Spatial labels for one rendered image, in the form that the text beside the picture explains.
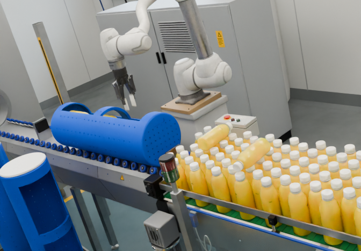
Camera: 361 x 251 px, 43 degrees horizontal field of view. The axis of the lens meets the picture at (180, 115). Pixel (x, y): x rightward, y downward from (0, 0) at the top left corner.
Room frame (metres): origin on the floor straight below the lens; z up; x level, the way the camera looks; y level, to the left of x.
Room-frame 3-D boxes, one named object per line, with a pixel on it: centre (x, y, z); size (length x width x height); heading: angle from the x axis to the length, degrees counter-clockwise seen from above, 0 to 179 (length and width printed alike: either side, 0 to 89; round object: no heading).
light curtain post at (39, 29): (3.49, 0.84, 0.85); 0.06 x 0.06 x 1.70; 42
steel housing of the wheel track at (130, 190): (2.94, 0.79, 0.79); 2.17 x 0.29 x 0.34; 42
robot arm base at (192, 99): (2.91, -0.10, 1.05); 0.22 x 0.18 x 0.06; 38
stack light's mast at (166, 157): (1.63, 0.10, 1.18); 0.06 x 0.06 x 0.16
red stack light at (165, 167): (1.63, 0.10, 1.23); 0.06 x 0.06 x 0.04
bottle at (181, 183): (1.91, 0.08, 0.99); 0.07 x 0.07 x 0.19
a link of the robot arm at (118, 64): (2.41, 0.25, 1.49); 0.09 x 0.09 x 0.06
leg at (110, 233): (2.98, 0.74, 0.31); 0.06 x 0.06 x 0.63; 42
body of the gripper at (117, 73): (2.41, 0.25, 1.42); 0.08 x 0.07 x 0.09; 132
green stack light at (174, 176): (1.63, 0.10, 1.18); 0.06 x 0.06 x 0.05
